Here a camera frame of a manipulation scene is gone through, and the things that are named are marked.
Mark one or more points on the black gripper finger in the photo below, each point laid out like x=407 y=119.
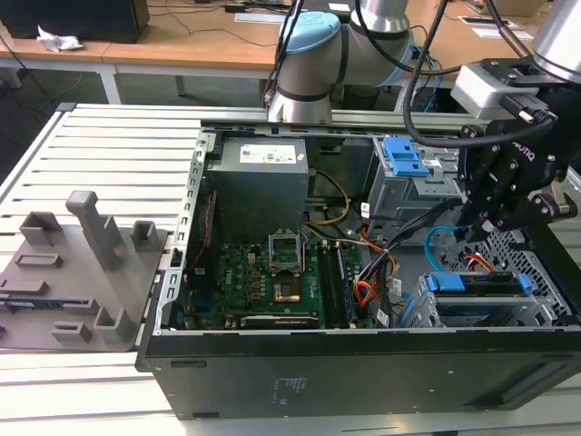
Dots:
x=522 y=209
x=476 y=172

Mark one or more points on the hard disk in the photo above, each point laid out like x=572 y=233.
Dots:
x=447 y=282

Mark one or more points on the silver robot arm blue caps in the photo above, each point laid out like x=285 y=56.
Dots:
x=308 y=68

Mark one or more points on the metal disk bay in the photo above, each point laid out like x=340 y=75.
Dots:
x=535 y=313

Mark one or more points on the black RAM slot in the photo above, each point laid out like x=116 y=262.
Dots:
x=327 y=286

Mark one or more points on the black expansion slot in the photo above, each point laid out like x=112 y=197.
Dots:
x=277 y=320

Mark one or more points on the metal drive cage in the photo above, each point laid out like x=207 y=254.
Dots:
x=408 y=200

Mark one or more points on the blue plastic bay latch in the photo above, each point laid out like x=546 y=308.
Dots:
x=404 y=159

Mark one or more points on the white paper sheet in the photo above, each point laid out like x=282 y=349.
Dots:
x=485 y=33
x=256 y=17

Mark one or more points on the black framed white sheet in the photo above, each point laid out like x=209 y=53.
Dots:
x=474 y=20

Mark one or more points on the brown cardboard box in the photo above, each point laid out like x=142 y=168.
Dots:
x=522 y=6

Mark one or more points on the dark RAM stick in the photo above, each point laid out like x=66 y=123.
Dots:
x=345 y=286

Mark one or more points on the green motherboard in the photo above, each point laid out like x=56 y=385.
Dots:
x=313 y=281

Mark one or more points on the grey power supply unit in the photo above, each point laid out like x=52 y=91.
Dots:
x=254 y=191

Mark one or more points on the CPU socket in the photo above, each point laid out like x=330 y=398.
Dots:
x=287 y=291

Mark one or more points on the black PC case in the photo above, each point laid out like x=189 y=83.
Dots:
x=318 y=377

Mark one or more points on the black power adapter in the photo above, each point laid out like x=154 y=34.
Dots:
x=235 y=8

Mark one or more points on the long wooden desk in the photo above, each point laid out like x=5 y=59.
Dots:
x=204 y=50

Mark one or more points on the grey parts rack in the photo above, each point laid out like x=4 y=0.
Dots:
x=68 y=272

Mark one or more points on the black box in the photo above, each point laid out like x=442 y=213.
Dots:
x=72 y=20

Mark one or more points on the crumpled white paper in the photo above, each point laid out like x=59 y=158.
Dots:
x=59 y=41

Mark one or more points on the short wooden desk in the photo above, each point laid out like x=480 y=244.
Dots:
x=45 y=56

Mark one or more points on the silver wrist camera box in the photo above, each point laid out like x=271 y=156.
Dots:
x=481 y=93

